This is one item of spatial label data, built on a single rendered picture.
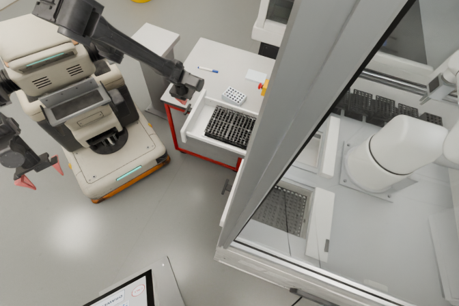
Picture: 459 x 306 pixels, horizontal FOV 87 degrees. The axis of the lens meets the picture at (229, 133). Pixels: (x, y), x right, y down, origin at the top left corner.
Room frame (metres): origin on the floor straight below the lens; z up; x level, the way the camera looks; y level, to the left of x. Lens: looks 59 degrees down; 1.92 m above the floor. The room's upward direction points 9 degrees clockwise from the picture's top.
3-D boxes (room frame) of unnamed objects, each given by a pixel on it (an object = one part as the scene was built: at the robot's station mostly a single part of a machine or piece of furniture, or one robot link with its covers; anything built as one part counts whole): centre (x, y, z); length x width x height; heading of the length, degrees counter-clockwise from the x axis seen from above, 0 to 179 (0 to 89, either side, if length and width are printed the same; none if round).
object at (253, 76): (1.15, -0.11, 0.77); 0.13 x 0.09 x 0.02; 79
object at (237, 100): (0.95, 0.01, 0.78); 0.12 x 0.08 x 0.04; 63
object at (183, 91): (0.68, 0.24, 1.11); 0.10 x 0.07 x 0.07; 79
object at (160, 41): (1.36, 0.64, 0.38); 0.30 x 0.30 x 0.76; 75
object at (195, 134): (0.66, -0.01, 0.86); 0.40 x 0.26 x 0.06; 79
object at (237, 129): (0.67, 0.00, 0.87); 0.22 x 0.18 x 0.06; 79
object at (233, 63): (1.10, 0.09, 0.38); 0.62 x 0.58 x 0.76; 169
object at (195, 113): (0.71, 0.19, 0.87); 0.29 x 0.02 x 0.11; 169
